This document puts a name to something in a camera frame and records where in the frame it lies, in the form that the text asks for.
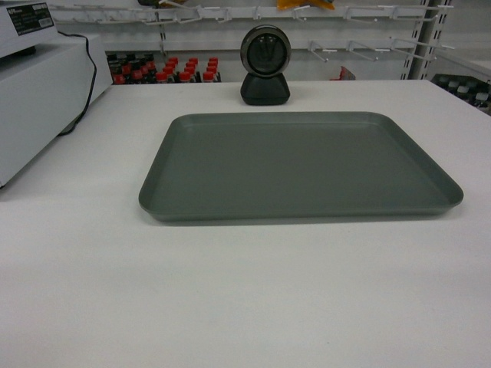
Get grey silver serving tray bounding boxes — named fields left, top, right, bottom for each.
left=139, top=112, right=463, bottom=222

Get white checkout table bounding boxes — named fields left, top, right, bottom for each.
left=1, top=80, right=490, bottom=367

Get black round barcode scanner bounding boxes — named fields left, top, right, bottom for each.
left=240, top=25, right=292, bottom=106

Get red cap sauce bottles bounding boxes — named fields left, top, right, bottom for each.
left=106, top=53, right=222, bottom=85

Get white peg hook rack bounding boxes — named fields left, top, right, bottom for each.
left=49, top=1, right=490, bottom=81

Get white cash register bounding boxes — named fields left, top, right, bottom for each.
left=1, top=1, right=112, bottom=186

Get black register power cable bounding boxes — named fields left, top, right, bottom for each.
left=56, top=31, right=97, bottom=136

